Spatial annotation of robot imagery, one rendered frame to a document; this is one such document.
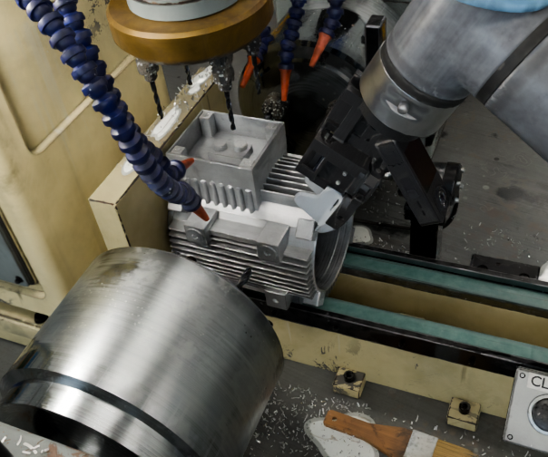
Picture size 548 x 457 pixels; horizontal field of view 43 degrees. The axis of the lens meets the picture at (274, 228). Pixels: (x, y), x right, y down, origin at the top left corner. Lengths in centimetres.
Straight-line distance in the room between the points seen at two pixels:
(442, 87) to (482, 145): 81
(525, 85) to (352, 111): 18
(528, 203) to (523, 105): 73
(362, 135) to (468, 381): 40
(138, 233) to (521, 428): 49
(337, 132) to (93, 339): 31
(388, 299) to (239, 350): 39
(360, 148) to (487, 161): 69
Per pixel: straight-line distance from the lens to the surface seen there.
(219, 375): 67
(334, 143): 70
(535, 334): 102
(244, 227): 87
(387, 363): 98
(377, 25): 87
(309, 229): 82
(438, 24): 59
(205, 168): 86
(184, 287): 69
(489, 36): 58
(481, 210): 127
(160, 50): 73
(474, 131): 146
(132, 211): 86
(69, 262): 98
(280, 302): 90
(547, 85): 57
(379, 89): 64
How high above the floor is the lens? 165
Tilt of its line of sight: 43 degrees down
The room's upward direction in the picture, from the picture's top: 9 degrees counter-clockwise
